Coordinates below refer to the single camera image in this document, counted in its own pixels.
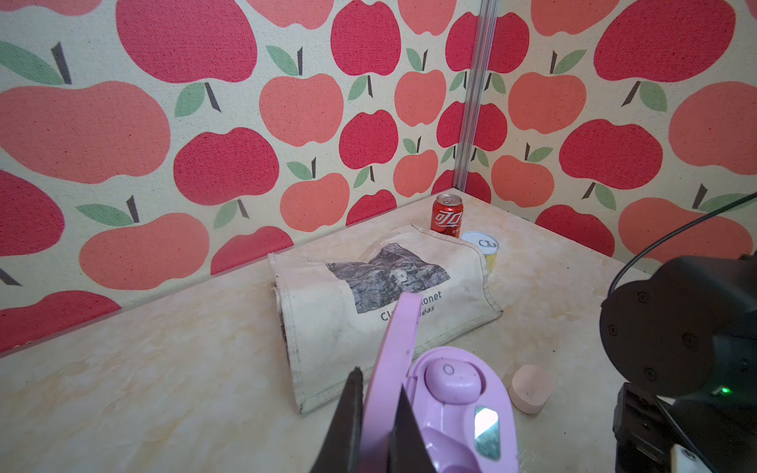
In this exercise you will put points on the yellow can white lid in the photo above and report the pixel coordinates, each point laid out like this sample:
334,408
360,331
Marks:
488,245

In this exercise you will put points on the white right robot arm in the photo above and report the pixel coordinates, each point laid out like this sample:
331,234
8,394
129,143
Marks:
684,341

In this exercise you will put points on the purple earbud charging case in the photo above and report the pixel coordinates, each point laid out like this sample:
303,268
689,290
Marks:
478,437

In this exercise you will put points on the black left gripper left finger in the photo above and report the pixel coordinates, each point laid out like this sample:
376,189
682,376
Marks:
341,446

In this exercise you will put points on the right aluminium frame post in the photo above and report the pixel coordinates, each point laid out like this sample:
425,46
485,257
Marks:
484,38

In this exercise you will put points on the purple earbud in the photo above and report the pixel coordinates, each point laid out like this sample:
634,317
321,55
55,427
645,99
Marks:
453,382

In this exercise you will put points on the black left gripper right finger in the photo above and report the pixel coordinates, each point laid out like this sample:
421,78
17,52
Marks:
406,447

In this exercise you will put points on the red cola can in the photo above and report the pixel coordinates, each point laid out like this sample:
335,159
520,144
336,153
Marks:
447,215

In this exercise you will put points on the pink earbud charging case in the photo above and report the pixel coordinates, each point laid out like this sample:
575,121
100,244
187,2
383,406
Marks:
530,389

